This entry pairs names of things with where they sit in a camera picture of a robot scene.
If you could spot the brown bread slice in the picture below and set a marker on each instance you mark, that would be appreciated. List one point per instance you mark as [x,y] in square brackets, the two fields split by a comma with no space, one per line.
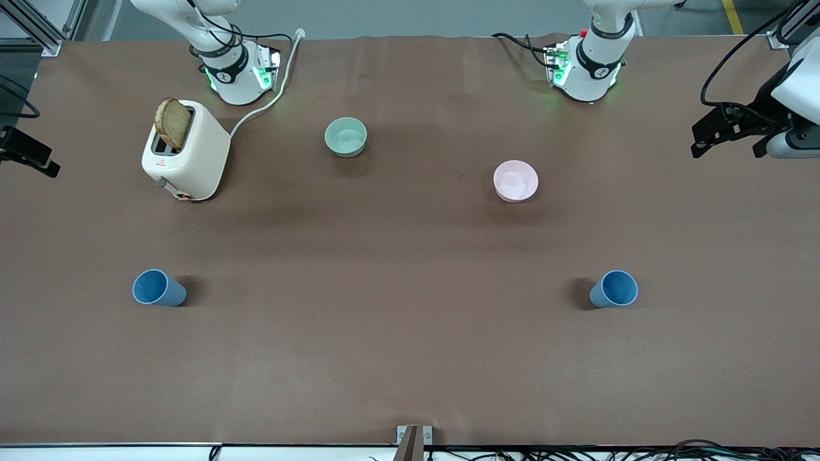
[173,125]

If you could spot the mint green bowl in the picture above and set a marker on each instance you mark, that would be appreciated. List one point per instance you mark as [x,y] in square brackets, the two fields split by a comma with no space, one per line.
[346,136]

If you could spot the aluminium frame profile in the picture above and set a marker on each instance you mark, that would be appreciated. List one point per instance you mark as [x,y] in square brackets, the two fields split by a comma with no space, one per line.
[38,25]
[794,25]

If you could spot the metal table edge bracket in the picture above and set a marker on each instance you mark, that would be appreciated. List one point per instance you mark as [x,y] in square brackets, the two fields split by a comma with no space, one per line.
[413,442]

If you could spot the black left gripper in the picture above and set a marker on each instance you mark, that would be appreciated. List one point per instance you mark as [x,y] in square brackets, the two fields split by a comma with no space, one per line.
[763,102]

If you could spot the cream white toaster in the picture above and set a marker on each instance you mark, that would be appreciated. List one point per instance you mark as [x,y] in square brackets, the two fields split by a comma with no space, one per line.
[192,160]

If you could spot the pale pink bowl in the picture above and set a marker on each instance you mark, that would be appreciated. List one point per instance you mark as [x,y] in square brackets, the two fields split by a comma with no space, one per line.
[516,180]

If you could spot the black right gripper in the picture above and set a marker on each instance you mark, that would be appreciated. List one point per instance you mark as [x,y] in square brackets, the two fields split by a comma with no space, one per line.
[19,146]

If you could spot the blue ribbed plastic cup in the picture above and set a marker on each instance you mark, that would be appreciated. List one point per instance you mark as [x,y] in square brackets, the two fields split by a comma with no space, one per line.
[157,288]
[615,289]

